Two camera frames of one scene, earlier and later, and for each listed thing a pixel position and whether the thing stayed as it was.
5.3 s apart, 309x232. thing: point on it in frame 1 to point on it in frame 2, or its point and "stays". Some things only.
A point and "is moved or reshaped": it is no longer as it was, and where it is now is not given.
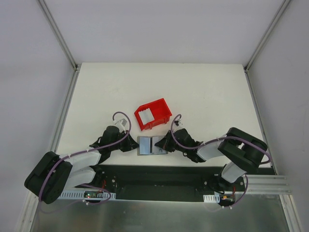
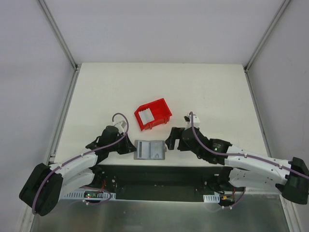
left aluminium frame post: [55, 27] stays
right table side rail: [262, 129] stays
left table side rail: [73, 80] stays
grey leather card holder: [147, 145] is moved or reshaped
